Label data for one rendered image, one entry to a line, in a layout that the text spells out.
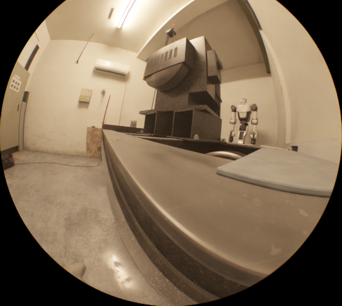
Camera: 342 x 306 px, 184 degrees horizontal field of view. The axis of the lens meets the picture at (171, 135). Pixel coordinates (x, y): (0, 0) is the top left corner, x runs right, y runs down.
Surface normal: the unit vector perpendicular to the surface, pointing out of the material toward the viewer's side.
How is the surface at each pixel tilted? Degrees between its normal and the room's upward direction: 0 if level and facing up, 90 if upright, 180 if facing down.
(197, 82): 90
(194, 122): 90
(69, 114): 90
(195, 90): 90
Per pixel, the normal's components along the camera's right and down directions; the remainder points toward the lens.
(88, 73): 0.61, 0.07
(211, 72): -0.62, -0.06
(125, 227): 0.11, -0.99
